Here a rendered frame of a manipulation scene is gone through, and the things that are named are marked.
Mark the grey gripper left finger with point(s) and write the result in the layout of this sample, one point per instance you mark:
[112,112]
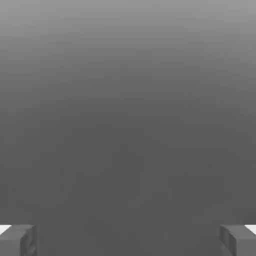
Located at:
[16,240]

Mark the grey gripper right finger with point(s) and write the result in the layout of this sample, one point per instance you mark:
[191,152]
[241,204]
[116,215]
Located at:
[240,240]

